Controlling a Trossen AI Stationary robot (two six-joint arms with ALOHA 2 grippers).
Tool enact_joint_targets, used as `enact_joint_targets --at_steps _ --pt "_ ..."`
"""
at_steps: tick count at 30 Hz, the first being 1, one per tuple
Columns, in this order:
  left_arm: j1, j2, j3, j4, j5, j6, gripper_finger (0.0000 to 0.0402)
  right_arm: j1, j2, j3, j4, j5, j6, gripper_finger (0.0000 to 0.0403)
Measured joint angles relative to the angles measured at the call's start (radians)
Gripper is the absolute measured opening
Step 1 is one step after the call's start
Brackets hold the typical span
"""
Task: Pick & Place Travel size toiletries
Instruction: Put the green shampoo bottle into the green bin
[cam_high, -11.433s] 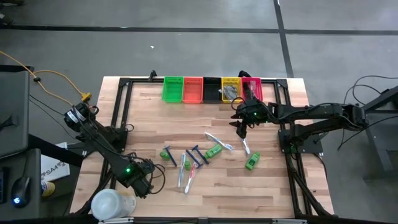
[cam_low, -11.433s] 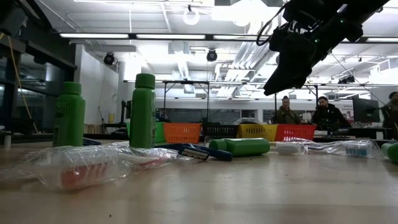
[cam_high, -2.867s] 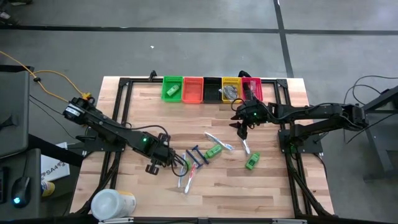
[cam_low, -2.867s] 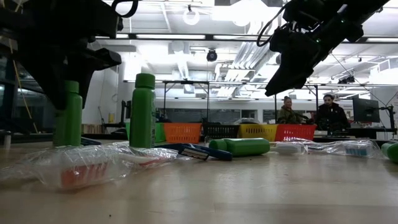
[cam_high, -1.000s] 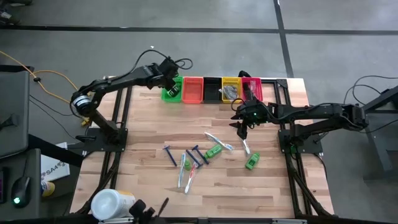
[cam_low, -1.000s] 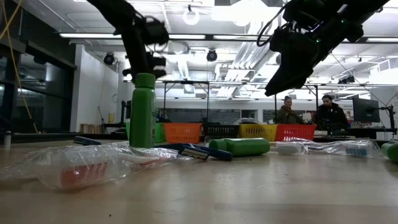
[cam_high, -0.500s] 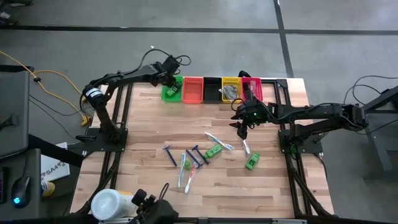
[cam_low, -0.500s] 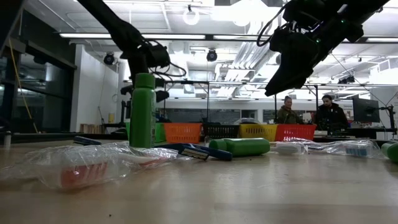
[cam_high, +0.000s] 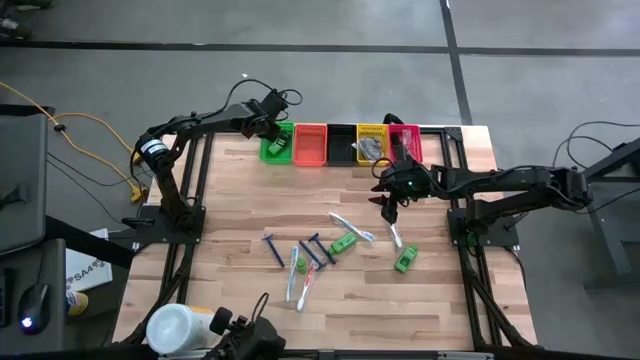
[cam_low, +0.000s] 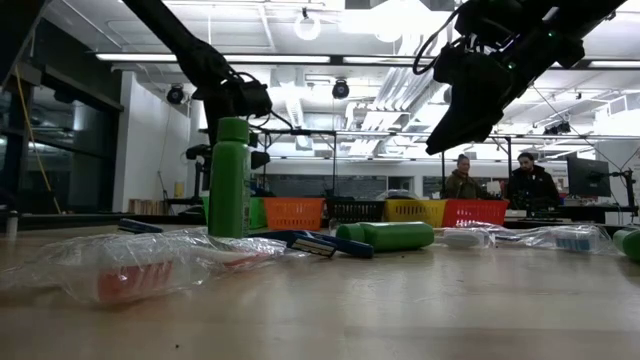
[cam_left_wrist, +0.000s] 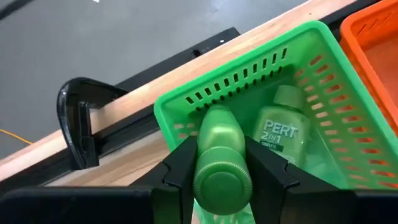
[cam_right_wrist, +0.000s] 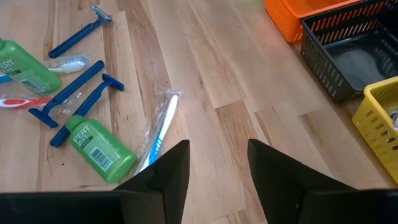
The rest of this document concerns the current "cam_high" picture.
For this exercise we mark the white plastic jar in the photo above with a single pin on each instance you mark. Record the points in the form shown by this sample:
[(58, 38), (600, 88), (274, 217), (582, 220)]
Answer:
[(172, 329)]

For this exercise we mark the red plastic basket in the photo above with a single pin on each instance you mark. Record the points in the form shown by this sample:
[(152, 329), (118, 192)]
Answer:
[(416, 150)]

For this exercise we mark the red toothbrush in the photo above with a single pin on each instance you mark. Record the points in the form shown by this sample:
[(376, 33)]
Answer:
[(306, 286)]

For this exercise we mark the white toothbrush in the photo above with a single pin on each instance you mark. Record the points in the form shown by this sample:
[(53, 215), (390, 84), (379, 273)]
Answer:
[(396, 236)]

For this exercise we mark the black aluminium table frame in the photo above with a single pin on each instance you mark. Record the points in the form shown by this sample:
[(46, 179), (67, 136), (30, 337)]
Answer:
[(200, 175)]

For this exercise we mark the grey side desk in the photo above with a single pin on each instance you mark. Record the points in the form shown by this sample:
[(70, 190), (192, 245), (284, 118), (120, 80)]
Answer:
[(56, 280)]

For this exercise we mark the black plastic basket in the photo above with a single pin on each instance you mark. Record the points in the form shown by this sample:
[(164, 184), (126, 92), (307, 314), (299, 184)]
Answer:
[(341, 147)]

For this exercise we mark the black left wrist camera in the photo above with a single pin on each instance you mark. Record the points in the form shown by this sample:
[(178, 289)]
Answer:
[(276, 102)]

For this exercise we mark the person's shoe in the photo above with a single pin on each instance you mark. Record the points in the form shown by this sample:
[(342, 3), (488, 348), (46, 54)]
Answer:
[(30, 4), (15, 26)]

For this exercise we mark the black keyboard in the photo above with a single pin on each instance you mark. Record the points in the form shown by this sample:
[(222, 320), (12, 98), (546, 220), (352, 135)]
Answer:
[(4, 295)]

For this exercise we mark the green travel shampoo bottle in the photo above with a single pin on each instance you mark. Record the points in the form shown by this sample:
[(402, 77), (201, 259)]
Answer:
[(301, 266), (279, 146), (406, 258), (343, 243)]

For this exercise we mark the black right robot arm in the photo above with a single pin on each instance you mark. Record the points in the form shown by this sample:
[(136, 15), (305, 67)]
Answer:
[(500, 180)]

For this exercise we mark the orange plastic basket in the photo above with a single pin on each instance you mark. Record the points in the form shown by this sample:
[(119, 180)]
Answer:
[(310, 147)]

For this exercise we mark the green plastic basket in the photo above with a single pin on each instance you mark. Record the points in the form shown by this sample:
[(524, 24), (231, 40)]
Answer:
[(267, 158)]

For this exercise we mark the blue toothbrush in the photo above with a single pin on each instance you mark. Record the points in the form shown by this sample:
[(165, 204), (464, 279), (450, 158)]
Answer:
[(291, 274), (351, 226)]

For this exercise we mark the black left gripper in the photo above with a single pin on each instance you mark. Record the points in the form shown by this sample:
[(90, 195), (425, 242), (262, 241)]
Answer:
[(261, 122)]

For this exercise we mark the black comb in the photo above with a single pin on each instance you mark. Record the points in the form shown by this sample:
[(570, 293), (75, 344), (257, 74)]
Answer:
[(400, 147), (374, 149), (359, 146)]

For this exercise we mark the dark blue disposable razor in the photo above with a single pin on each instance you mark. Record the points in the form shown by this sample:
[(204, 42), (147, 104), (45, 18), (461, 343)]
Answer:
[(275, 251), (311, 255), (324, 250)]

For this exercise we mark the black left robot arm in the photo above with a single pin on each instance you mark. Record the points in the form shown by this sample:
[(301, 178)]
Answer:
[(210, 122)]

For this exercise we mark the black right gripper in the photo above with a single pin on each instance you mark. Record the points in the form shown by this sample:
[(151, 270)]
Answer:
[(410, 180)]

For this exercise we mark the yellow plastic basket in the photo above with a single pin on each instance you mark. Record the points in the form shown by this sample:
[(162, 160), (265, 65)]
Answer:
[(372, 129)]

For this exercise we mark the black metal stand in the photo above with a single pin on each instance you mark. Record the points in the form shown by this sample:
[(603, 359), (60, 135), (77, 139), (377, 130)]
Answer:
[(612, 215)]

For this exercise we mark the black computer mouse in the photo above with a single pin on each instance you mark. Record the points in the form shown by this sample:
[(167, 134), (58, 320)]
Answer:
[(34, 305)]

